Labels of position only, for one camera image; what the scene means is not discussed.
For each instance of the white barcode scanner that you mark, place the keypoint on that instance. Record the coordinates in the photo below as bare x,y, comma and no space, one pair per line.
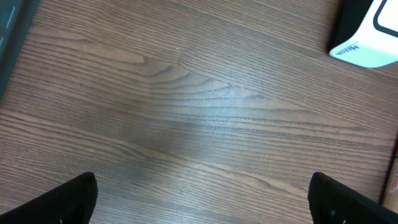
365,33

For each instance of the red snack package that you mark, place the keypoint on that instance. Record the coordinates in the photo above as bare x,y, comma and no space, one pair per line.
389,197

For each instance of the grey plastic mesh basket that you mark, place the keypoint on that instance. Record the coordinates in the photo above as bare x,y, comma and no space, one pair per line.
16,18

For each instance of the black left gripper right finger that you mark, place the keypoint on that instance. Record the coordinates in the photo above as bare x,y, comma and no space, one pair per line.
331,202

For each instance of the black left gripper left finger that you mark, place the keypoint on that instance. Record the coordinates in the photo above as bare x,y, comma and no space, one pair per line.
70,203

